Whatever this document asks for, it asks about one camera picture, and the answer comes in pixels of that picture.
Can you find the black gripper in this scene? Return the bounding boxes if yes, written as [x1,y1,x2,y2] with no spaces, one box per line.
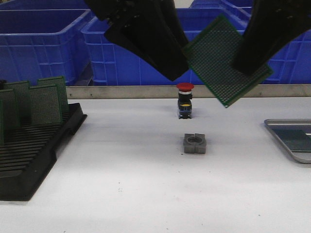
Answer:
[232,0,311,75]
[85,0,189,81]

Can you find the green perforated circuit board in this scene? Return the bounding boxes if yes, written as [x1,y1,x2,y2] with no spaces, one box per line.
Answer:
[274,129,311,152]
[183,15,273,108]
[29,84,62,125]
[37,76,69,113]

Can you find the silver metal tray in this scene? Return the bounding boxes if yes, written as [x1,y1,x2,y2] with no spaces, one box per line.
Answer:
[264,119,311,164]

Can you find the left rear green circuit board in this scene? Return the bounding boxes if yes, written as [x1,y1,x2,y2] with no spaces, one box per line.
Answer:
[4,81,31,122]

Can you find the left middle green circuit board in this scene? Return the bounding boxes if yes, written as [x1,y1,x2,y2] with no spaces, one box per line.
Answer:
[0,89,20,132]

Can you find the black slotted board rack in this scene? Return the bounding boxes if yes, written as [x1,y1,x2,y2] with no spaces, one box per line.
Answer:
[0,103,87,201]

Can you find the right blue plastic crate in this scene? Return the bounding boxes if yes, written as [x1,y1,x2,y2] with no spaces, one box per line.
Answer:
[263,30,311,84]

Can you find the blue plastic crate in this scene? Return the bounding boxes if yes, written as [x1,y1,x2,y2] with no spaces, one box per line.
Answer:
[0,9,93,85]
[263,30,311,84]
[82,8,247,86]

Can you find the far right blue crate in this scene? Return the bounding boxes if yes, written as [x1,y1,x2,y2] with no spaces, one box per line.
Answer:
[190,0,253,9]

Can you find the centre blue plastic crate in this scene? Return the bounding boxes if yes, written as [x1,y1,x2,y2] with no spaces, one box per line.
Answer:
[82,8,247,86]

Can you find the red emergency stop button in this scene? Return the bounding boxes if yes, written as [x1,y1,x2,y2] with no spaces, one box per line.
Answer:
[176,83,194,119]

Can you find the grey square metal nut block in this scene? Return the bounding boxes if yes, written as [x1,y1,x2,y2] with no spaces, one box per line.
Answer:
[183,133,207,154]

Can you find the left blue plastic crate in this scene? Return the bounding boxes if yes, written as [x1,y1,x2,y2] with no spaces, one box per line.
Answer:
[0,9,93,85]

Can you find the far left blue crate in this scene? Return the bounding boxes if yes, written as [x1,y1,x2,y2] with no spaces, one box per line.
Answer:
[0,0,89,10]

